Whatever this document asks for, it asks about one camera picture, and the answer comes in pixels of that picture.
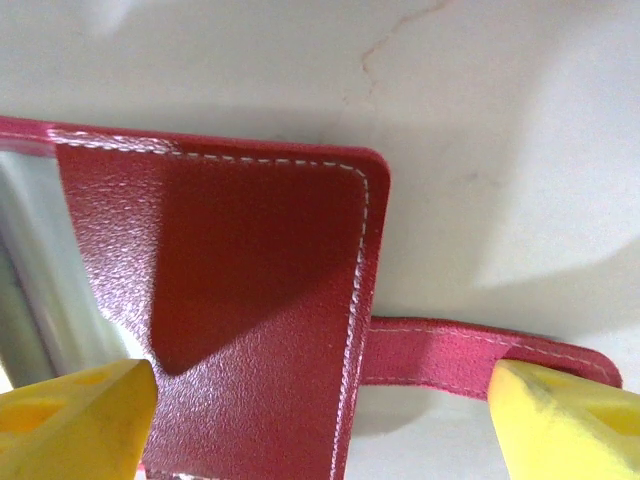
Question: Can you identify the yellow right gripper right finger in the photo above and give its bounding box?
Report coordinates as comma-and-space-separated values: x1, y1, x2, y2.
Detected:
486, 360, 640, 480

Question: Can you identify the red leather card holder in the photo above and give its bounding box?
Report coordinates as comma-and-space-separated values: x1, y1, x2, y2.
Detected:
0, 114, 625, 480

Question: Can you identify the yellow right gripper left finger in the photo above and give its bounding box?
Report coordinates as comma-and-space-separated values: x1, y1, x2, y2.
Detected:
0, 358, 159, 480

